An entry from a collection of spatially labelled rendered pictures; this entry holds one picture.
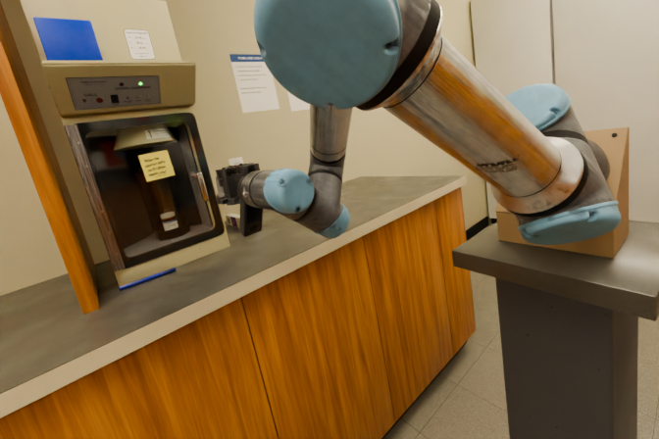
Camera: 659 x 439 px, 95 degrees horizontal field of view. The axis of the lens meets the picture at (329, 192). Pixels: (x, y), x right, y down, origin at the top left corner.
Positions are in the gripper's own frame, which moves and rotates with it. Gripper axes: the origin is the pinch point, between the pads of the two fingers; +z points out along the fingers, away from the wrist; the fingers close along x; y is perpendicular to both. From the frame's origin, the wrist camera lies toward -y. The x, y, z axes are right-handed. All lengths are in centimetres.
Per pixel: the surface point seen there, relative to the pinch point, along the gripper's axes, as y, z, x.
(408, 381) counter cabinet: -93, -4, -52
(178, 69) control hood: 34.6, 12.4, -0.8
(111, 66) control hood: 35.3, 11.7, 14.3
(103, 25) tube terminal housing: 49, 23, 12
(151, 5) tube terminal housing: 55, 23, -1
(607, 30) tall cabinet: 45, -31, -284
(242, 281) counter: -20.8, -7.1, 3.3
